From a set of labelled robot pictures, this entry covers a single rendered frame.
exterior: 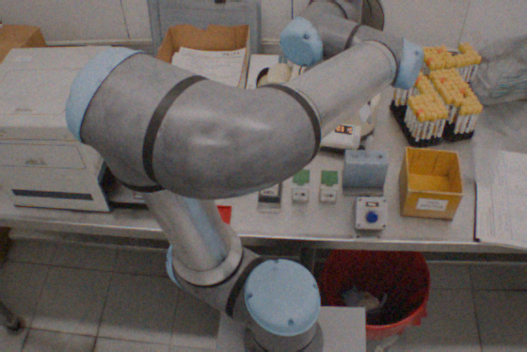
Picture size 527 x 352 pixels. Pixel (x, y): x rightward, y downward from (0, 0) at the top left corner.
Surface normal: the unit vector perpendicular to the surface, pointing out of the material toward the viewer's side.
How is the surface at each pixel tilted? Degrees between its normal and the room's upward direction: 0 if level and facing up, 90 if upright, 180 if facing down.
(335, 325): 1
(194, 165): 65
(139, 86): 13
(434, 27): 90
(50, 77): 0
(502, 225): 1
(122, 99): 33
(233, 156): 58
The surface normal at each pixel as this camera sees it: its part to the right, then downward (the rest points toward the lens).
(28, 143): -0.08, 0.76
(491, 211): -0.04, -0.64
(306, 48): -0.55, 0.67
